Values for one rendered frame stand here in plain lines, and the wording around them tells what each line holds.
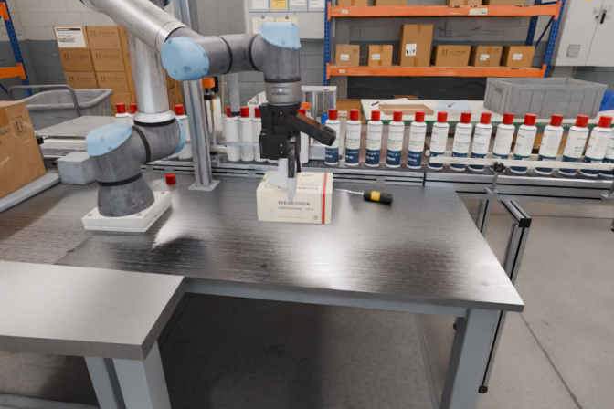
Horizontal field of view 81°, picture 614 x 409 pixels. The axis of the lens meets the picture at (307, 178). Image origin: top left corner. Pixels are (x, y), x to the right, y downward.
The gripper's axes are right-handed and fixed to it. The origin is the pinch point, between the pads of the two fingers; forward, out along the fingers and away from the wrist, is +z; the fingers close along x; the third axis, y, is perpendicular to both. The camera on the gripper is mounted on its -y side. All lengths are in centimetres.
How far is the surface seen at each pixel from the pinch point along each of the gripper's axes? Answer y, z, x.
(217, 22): 28, -37, -41
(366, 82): -50, 42, -495
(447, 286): -33.3, 18.2, 9.5
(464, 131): -52, -1, -48
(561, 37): -298, -17, -460
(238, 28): 23, -35, -48
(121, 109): 73, -8, -55
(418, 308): -27.9, 24.7, 9.3
